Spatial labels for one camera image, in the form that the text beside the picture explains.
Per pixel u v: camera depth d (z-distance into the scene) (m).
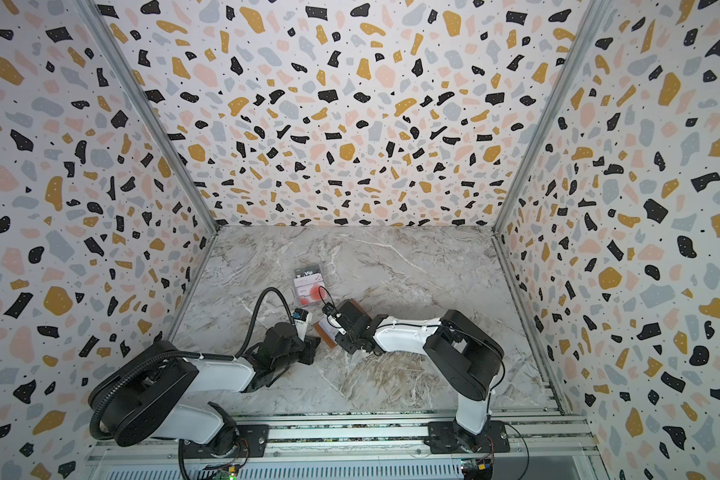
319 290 0.99
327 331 0.92
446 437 0.74
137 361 0.47
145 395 0.43
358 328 0.70
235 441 0.72
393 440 0.76
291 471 0.70
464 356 0.47
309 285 1.00
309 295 0.98
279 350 0.71
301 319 0.81
